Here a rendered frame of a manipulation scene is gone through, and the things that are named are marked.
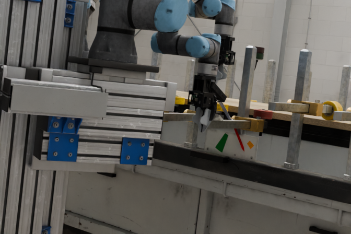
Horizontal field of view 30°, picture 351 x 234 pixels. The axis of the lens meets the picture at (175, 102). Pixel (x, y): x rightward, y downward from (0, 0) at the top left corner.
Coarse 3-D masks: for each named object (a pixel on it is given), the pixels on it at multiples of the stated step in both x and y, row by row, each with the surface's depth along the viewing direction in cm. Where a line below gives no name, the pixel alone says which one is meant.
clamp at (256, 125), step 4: (232, 116) 274; (236, 116) 272; (248, 120) 268; (252, 120) 267; (256, 120) 266; (260, 120) 267; (252, 124) 267; (256, 124) 266; (260, 124) 267; (240, 128) 270; (244, 128) 269; (248, 128) 268; (252, 128) 267; (256, 128) 266; (260, 128) 268
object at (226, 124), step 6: (228, 120) 257; (234, 120) 261; (240, 120) 265; (210, 126) 246; (216, 126) 249; (222, 126) 252; (228, 126) 255; (234, 126) 258; (240, 126) 262; (246, 126) 265; (264, 126) 277
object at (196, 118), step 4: (200, 108) 244; (196, 112) 243; (200, 112) 244; (192, 116) 241; (196, 116) 243; (200, 116) 244; (192, 120) 241; (196, 120) 243; (200, 124) 244; (200, 128) 244
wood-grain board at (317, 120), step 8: (184, 96) 338; (232, 104) 308; (256, 104) 340; (264, 104) 351; (280, 112) 287; (288, 112) 295; (288, 120) 279; (304, 120) 274; (312, 120) 272; (320, 120) 270; (328, 120) 269; (344, 128) 263
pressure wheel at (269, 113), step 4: (256, 112) 275; (260, 112) 274; (264, 112) 274; (268, 112) 274; (272, 112) 276; (260, 116) 274; (264, 116) 274; (268, 116) 274; (264, 120) 277; (260, 132) 277
